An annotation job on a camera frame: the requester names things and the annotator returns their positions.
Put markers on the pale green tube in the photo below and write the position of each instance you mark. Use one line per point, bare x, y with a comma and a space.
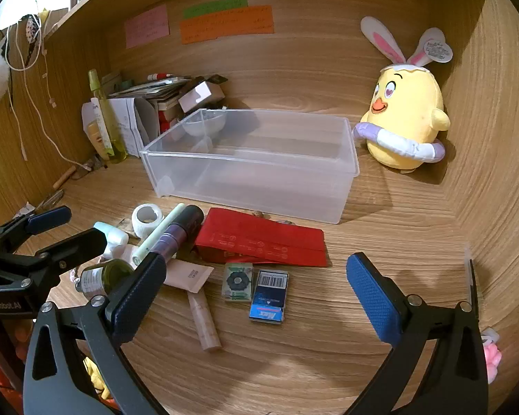
164, 229

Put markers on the small pile of clutter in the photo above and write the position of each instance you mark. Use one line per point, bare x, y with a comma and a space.
91, 165

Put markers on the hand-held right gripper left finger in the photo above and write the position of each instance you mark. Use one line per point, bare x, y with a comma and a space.
134, 298

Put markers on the dark green glass bottle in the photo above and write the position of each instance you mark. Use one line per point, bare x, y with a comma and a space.
112, 274

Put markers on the white tape roll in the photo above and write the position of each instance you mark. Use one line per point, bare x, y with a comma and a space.
140, 224

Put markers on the beige sachet packet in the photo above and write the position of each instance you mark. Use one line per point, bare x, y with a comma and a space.
188, 274

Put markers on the pink soft toy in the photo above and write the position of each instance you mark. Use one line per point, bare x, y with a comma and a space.
493, 354

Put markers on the blue card box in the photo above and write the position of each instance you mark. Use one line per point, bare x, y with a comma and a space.
269, 296

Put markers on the red and white box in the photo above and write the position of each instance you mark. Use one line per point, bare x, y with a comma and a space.
166, 116

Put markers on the wooden stick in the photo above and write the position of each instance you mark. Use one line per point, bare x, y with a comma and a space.
65, 177

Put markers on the beige cosmetic tube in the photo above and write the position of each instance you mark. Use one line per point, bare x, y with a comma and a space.
205, 320

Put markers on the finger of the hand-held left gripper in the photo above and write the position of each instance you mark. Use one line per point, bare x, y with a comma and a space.
80, 244
47, 220

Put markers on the green card pack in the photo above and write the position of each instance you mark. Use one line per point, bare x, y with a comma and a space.
238, 282

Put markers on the small clear plastic piece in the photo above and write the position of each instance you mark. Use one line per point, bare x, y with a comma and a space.
123, 224

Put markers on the small cream tube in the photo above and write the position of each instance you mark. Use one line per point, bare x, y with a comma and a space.
97, 138

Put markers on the clear plastic storage bin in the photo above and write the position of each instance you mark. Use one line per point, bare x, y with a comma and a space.
264, 173

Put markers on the small white cardboard box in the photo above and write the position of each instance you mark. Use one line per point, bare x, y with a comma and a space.
201, 94

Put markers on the stack of books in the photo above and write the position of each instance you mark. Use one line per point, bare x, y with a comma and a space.
151, 88

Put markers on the yellow-green spray bottle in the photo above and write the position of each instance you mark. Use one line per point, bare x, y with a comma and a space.
112, 138

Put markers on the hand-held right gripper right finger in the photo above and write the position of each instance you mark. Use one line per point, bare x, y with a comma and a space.
374, 298

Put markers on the white and teal bottle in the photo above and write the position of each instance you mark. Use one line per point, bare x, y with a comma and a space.
116, 237

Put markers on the green paper note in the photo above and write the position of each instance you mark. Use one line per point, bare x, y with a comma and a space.
214, 7

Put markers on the pink paper note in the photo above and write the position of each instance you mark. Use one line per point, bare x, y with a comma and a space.
147, 27

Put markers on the yellow chick plush toy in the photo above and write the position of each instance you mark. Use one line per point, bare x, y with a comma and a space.
406, 103

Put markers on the red and white marker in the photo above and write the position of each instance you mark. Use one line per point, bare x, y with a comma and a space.
160, 76

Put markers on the dark purple cosmetic bottle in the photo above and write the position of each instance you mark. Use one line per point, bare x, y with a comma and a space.
181, 229

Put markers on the pile of books and boxes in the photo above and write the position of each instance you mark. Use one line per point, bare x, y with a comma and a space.
132, 125

